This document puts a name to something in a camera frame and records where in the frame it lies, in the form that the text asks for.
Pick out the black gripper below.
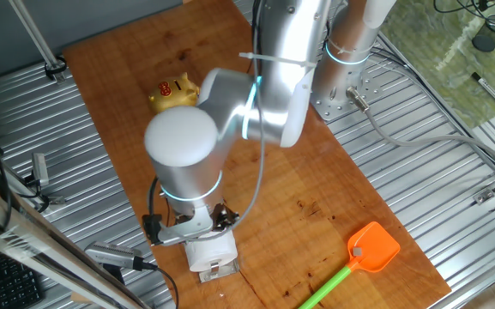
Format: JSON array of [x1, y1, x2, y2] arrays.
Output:
[[210, 202, 240, 233]]

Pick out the white toilet paper roll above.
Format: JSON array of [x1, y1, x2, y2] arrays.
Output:
[[185, 230, 238, 274]]

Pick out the steel paper roll holder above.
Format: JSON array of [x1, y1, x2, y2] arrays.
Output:
[[198, 259, 240, 283]]

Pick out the wooden board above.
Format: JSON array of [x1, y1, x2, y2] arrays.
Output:
[[63, 0, 452, 309]]

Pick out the golden piggy bank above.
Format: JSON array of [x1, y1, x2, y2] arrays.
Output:
[[148, 71, 201, 115]]

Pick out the white zip tie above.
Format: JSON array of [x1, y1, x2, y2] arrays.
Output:
[[238, 51, 317, 69]]

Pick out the black keyboard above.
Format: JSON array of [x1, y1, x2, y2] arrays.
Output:
[[0, 246, 45, 309]]

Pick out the metal tripod pole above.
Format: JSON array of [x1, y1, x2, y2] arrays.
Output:
[[8, 0, 68, 82]]

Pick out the black white marker pen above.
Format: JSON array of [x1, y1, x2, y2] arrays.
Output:
[[470, 71, 495, 106]]

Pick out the black mesh pen cup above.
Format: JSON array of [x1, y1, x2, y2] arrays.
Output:
[[472, 21, 495, 53]]

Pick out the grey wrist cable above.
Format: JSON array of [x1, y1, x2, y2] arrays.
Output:
[[160, 0, 268, 248]]

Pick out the black depth camera cable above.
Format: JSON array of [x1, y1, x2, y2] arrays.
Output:
[[142, 261, 180, 309]]

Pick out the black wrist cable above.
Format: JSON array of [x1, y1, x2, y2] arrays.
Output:
[[147, 178, 160, 218]]

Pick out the silver depth camera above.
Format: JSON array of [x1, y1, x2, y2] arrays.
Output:
[[84, 241, 158, 272]]

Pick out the orange fly swatter green handle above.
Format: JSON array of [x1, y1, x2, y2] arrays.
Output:
[[298, 221, 401, 309]]

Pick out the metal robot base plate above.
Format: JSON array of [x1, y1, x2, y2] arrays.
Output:
[[309, 55, 381, 123]]

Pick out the grey base cable with connector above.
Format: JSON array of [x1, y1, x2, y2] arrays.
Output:
[[345, 85, 495, 173]]

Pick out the aluminium frame bar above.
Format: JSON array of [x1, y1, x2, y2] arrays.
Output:
[[0, 178, 145, 309]]

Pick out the small silver camera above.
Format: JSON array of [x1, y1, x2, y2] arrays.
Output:
[[31, 153, 50, 188]]

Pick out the small steel corner bracket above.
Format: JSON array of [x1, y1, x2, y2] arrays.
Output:
[[473, 187, 495, 206]]

